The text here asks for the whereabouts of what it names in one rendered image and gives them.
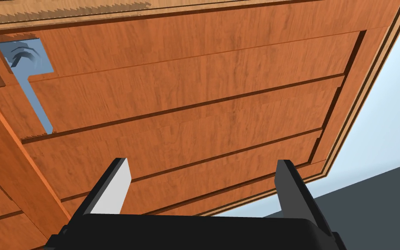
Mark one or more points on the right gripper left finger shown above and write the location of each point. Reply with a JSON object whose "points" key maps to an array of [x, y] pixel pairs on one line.
{"points": [[112, 194]]}

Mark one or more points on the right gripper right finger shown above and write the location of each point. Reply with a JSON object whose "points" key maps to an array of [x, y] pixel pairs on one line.
{"points": [[295, 194]]}

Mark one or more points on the brown wooden door leaf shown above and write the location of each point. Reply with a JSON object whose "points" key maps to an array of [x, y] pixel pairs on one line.
{"points": [[193, 114]]}

